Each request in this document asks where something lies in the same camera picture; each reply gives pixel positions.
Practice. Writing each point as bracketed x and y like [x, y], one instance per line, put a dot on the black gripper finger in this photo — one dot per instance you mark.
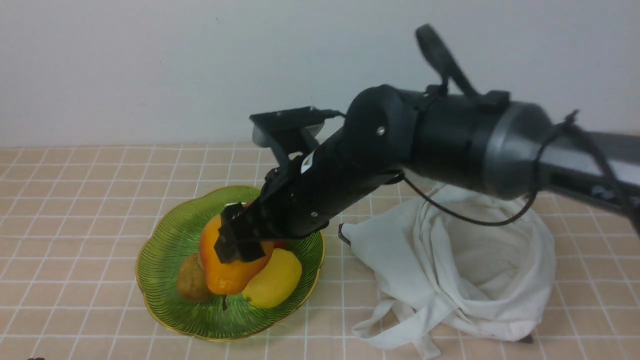
[233, 217]

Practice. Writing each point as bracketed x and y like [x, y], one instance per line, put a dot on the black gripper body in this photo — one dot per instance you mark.
[369, 151]

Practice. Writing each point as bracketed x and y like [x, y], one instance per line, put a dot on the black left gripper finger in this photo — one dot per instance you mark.
[229, 251]

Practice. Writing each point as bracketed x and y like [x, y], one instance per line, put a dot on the orange bell pepper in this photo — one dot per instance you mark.
[227, 279]

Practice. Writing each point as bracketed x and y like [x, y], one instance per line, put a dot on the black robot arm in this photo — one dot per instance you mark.
[488, 144]

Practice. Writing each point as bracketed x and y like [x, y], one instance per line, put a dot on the brown kiwi fruit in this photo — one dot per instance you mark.
[191, 280]

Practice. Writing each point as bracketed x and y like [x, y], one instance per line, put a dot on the green glass fruit plate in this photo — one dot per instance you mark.
[177, 235]

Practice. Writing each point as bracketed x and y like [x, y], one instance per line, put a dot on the white cloth tote bag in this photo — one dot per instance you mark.
[432, 268]

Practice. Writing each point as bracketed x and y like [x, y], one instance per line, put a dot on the yellow lemon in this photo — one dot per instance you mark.
[275, 282]

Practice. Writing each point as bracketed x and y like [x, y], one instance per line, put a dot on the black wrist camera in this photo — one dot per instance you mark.
[290, 131]

